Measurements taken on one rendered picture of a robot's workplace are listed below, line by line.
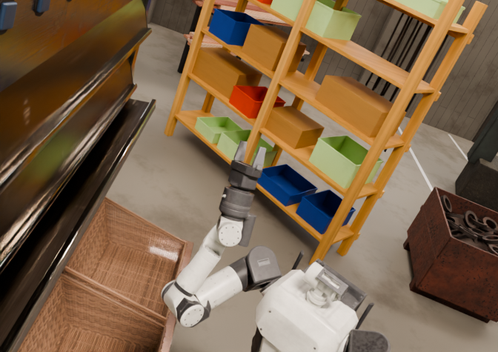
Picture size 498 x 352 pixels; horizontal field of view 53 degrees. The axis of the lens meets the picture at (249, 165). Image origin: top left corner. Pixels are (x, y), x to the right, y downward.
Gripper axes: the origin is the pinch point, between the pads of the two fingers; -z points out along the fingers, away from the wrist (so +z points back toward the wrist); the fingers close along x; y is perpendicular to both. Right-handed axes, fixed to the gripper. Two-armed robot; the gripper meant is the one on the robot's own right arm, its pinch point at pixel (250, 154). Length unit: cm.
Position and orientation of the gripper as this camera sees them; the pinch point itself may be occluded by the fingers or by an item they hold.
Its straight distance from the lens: 143.6
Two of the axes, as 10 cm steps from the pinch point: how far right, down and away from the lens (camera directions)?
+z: -2.8, 9.6, 0.7
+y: -8.2, -2.0, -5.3
